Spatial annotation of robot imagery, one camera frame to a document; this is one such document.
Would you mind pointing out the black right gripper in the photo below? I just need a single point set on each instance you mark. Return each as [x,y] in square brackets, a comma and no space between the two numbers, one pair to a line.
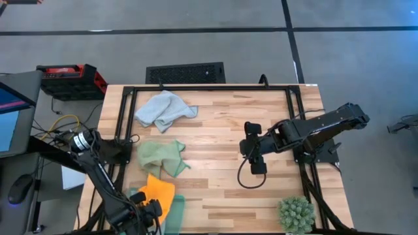
[258,145]

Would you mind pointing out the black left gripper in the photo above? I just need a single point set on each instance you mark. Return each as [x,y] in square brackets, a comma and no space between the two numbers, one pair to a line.
[143,213]

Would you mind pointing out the orange microfiber towel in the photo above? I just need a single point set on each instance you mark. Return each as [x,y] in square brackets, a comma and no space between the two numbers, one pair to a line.
[160,192]

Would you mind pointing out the green microfiber towel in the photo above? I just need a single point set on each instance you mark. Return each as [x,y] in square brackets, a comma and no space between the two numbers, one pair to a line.
[156,156]

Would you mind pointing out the grey waffle-weave towel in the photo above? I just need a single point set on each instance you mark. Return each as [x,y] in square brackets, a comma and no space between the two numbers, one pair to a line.
[163,109]

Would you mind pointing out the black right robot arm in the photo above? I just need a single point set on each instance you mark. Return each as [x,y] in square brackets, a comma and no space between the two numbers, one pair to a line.
[326,125]

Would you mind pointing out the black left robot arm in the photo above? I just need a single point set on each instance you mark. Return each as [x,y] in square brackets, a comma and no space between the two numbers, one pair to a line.
[101,179]

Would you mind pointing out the teal translucent plastic bin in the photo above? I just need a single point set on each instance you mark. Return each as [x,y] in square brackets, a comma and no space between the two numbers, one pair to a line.
[176,215]

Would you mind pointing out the artificial plant in white pot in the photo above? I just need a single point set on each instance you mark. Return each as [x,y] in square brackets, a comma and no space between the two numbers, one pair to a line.
[295,215]

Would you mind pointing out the white paper sheet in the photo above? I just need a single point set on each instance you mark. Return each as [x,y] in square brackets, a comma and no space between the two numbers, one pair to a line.
[72,178]

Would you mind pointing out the black perforated computer case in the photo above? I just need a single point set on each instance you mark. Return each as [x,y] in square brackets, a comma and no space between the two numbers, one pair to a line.
[186,73]

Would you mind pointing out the grey operator desk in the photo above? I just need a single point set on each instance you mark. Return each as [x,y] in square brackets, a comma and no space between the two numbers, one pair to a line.
[19,222]

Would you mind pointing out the black computer mouse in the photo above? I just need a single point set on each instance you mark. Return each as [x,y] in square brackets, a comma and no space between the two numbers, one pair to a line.
[20,189]

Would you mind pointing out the red and black tool case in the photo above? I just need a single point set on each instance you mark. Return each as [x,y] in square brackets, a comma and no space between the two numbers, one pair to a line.
[72,85]

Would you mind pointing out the grey monitor with blue screen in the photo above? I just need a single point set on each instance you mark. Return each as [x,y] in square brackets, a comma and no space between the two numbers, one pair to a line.
[13,130]

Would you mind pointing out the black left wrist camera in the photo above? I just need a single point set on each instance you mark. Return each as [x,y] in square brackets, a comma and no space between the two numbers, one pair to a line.
[138,197]

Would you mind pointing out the black arched bracket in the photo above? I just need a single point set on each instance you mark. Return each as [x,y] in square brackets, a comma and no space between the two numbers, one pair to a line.
[264,76]

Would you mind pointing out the black aluminium table frame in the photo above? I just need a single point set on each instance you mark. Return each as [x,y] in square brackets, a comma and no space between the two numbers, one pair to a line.
[212,88]

